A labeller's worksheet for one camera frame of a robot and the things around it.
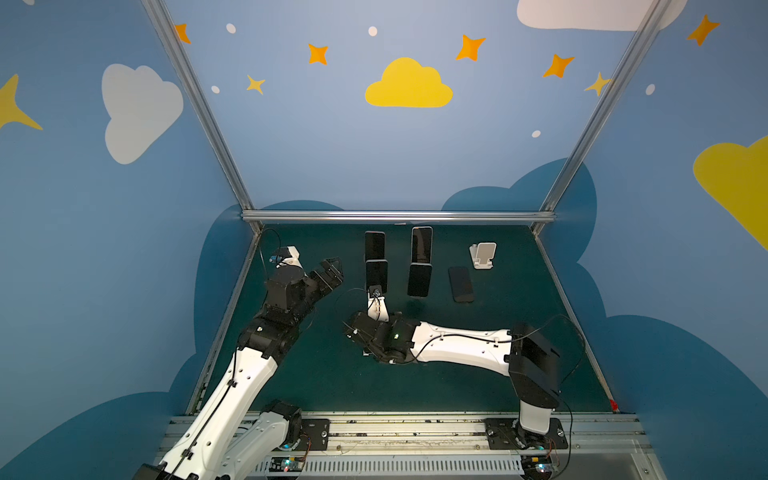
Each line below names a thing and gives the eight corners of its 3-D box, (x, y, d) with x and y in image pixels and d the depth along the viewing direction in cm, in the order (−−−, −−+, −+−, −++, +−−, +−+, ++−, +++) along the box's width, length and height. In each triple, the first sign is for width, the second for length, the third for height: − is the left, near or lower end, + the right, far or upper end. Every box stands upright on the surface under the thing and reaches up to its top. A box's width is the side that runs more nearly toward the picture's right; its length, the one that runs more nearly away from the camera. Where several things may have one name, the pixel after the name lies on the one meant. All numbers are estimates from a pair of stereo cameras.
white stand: (474, 269, 111) (481, 253, 104) (472, 259, 115) (478, 242, 107) (491, 269, 111) (499, 253, 104) (488, 259, 115) (495, 242, 107)
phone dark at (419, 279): (407, 302, 104) (411, 270, 89) (406, 294, 106) (410, 262, 91) (425, 302, 104) (432, 271, 89) (424, 294, 106) (431, 262, 92)
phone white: (453, 302, 103) (454, 299, 102) (447, 269, 113) (448, 266, 111) (473, 302, 103) (475, 299, 102) (466, 269, 113) (467, 266, 111)
